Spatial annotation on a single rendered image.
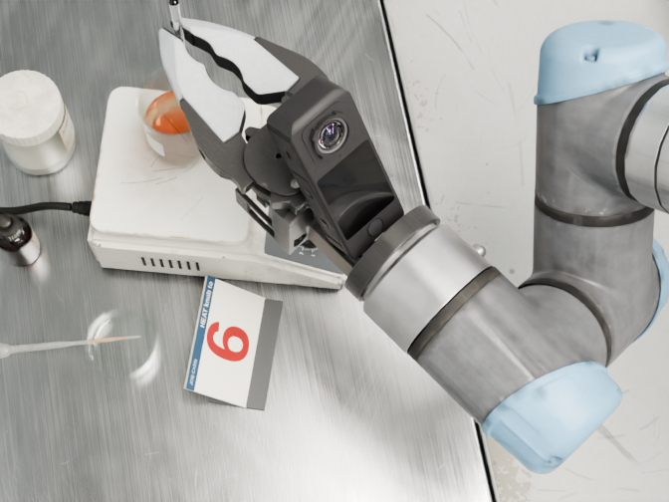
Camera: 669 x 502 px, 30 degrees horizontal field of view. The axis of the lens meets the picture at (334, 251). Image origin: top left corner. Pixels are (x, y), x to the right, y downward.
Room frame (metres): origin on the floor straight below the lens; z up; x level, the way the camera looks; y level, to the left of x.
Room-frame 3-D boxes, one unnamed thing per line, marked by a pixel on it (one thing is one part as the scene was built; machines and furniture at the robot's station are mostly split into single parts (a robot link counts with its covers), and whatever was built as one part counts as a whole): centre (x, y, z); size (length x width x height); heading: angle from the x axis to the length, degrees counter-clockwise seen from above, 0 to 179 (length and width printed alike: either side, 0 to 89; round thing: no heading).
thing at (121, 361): (0.22, 0.16, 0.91); 0.06 x 0.06 x 0.02
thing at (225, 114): (0.34, 0.10, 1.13); 0.09 x 0.03 x 0.06; 52
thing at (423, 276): (0.23, -0.06, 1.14); 0.08 x 0.05 x 0.08; 141
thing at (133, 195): (0.35, 0.13, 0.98); 0.12 x 0.12 x 0.01; 2
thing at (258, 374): (0.23, 0.07, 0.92); 0.09 x 0.06 x 0.04; 178
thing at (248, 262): (0.35, 0.10, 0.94); 0.22 x 0.13 x 0.08; 92
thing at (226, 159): (0.30, 0.07, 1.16); 0.09 x 0.05 x 0.02; 52
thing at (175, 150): (0.37, 0.13, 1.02); 0.06 x 0.05 x 0.08; 174
